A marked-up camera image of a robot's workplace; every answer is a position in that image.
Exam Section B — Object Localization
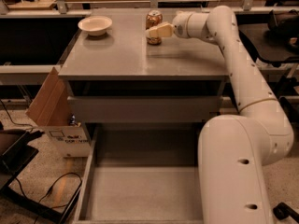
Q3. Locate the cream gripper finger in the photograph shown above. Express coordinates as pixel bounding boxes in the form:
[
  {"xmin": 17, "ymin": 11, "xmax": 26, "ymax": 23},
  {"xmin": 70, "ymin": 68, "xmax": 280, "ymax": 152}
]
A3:
[{"xmin": 145, "ymin": 22, "xmax": 174, "ymax": 38}]

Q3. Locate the orange soda can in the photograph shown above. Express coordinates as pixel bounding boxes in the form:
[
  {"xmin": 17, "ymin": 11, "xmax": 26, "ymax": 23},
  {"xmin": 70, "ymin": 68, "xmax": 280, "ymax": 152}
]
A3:
[{"xmin": 146, "ymin": 10, "xmax": 163, "ymax": 45}]

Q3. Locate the black floor cable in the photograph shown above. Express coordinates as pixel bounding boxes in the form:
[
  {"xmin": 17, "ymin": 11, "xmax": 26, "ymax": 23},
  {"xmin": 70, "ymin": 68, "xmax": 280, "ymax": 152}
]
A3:
[{"xmin": 12, "ymin": 171, "xmax": 83, "ymax": 224}]

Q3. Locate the open middle drawer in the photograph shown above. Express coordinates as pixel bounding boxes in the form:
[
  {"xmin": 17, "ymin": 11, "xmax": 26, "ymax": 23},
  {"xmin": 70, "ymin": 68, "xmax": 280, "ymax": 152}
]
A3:
[{"xmin": 72, "ymin": 124, "xmax": 204, "ymax": 224}]

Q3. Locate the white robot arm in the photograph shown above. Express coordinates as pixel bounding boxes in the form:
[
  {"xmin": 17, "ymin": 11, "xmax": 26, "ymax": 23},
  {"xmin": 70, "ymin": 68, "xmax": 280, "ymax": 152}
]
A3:
[{"xmin": 146, "ymin": 6, "xmax": 294, "ymax": 224}]

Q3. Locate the black equipment stand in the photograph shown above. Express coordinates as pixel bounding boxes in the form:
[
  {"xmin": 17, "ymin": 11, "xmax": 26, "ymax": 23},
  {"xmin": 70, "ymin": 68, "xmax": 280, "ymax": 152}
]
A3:
[{"xmin": 0, "ymin": 129, "xmax": 82, "ymax": 224}]

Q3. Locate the white ceramic bowl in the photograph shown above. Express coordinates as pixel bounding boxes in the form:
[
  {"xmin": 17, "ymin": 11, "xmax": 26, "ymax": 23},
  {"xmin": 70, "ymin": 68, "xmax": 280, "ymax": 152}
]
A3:
[{"xmin": 78, "ymin": 16, "xmax": 112, "ymax": 36}]

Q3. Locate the black caster wheel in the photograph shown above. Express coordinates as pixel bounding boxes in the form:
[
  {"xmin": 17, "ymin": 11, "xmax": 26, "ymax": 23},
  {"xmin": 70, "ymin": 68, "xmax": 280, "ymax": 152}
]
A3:
[{"xmin": 273, "ymin": 203, "xmax": 299, "ymax": 223}]

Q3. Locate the cardboard box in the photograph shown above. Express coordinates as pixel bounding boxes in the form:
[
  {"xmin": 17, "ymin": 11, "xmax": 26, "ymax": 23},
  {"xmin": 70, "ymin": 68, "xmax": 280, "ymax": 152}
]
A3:
[{"xmin": 26, "ymin": 68, "xmax": 90, "ymax": 158}]

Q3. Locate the grey top drawer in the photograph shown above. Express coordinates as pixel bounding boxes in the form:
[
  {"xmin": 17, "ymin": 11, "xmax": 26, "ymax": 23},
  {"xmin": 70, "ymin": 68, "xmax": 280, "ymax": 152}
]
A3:
[{"xmin": 67, "ymin": 96, "xmax": 222, "ymax": 123}]

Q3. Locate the black table leg frame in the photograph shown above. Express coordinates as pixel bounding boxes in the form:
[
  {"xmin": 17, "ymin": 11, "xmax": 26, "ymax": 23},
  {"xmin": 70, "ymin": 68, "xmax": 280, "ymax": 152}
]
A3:
[{"xmin": 272, "ymin": 63, "xmax": 299, "ymax": 124}]

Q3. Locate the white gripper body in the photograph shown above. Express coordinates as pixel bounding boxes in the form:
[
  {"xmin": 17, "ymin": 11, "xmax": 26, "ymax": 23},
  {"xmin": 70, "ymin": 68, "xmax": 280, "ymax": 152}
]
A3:
[{"xmin": 172, "ymin": 11, "xmax": 191, "ymax": 38}]

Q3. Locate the grey drawer cabinet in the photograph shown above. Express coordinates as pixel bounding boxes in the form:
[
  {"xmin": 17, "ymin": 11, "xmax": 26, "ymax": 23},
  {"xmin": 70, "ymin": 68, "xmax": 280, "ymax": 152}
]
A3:
[{"xmin": 59, "ymin": 8, "xmax": 227, "ymax": 137}]

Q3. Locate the black office chair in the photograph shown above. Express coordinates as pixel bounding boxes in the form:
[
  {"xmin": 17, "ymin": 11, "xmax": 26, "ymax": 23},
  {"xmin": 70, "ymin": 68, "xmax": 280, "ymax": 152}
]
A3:
[{"xmin": 238, "ymin": 9, "xmax": 299, "ymax": 67}]

